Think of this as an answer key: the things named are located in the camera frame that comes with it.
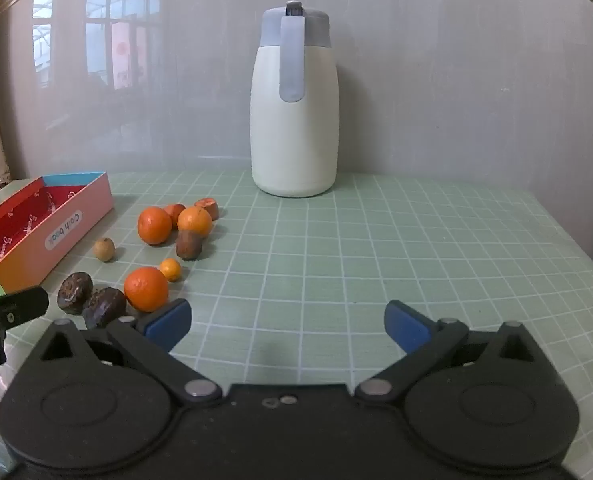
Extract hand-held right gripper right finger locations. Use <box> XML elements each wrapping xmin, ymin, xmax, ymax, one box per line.
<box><xmin>355</xmin><ymin>300</ymin><xmax>549</xmax><ymax>405</ymax></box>

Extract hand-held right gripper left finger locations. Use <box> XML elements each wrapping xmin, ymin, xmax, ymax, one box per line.
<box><xmin>30</xmin><ymin>298</ymin><xmax>223</xmax><ymax>406</ymax></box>

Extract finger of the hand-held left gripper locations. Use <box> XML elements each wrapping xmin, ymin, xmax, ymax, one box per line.
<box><xmin>0</xmin><ymin>286</ymin><xmax>50</xmax><ymax>367</ymax></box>

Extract large orange tangerine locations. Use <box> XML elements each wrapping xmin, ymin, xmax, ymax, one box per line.
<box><xmin>124</xmin><ymin>267</ymin><xmax>169</xmax><ymax>312</ymax></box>

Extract dark brown wrinkled fruit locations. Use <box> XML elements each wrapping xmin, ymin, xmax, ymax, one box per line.
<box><xmin>82</xmin><ymin>287</ymin><xmax>128</xmax><ymax>330</ymax></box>
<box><xmin>176</xmin><ymin>229</ymin><xmax>204</xmax><ymax>260</ymax></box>
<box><xmin>57</xmin><ymin>272</ymin><xmax>94</xmax><ymax>315</ymax></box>

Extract colourful cardboard box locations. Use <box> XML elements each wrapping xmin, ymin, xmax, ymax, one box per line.
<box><xmin>0</xmin><ymin>171</ymin><xmax>116</xmax><ymax>295</ymax></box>

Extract cut tangerine half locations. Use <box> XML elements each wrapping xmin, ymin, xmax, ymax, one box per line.
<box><xmin>194</xmin><ymin>198</ymin><xmax>220</xmax><ymax>221</ymax></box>

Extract green checked tablecloth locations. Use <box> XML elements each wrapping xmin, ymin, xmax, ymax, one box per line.
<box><xmin>0</xmin><ymin>170</ymin><xmax>593</xmax><ymax>480</ymax></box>

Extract white thermos jug grey lid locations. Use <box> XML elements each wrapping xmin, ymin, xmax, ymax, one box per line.
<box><xmin>250</xmin><ymin>1</ymin><xmax>339</xmax><ymax>198</ymax></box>

